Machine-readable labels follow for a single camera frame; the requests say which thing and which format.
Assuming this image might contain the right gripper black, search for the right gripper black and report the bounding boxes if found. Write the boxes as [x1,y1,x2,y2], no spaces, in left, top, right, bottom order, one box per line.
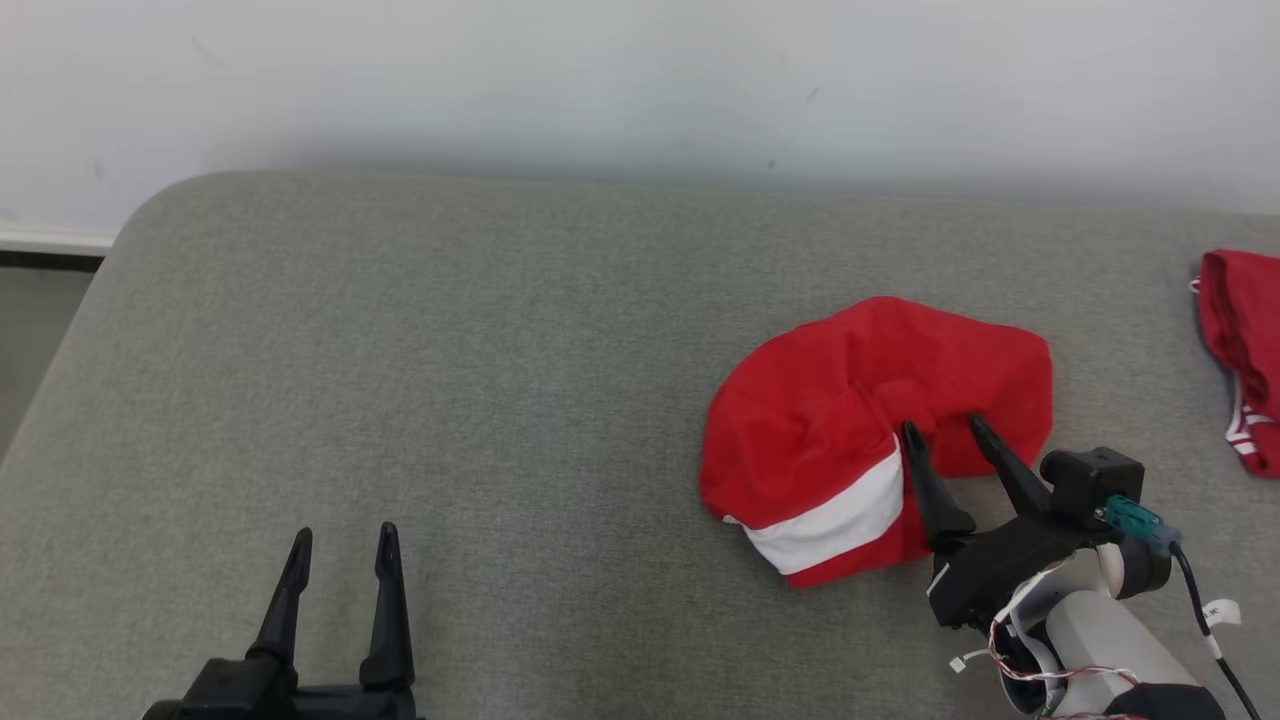
[900,413,1111,631]

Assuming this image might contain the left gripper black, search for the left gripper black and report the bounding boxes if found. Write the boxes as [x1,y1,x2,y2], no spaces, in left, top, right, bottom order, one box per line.
[247,521,423,720]

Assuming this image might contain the red shorts with white stripe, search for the red shorts with white stripe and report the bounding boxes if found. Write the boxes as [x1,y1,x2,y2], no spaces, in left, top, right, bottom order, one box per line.
[700,296,1054,589]

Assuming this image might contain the red jersey with white sleeves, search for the red jersey with white sleeves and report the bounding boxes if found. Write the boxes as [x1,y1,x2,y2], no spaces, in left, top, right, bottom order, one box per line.
[1190,250,1280,478]

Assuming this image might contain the grey fabric sofa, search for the grey fabric sofa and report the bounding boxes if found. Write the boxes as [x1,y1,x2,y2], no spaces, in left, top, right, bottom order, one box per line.
[0,170,1280,720]

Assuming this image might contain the white baseboard strip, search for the white baseboard strip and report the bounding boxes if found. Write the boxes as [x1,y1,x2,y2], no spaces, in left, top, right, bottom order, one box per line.
[0,228,116,256]

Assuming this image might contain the thin red white wires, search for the thin red white wires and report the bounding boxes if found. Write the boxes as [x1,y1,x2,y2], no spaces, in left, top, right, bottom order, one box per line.
[950,585,1146,720]

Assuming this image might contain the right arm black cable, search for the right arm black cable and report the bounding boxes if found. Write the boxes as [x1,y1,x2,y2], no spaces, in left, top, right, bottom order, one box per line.
[1168,545,1263,720]

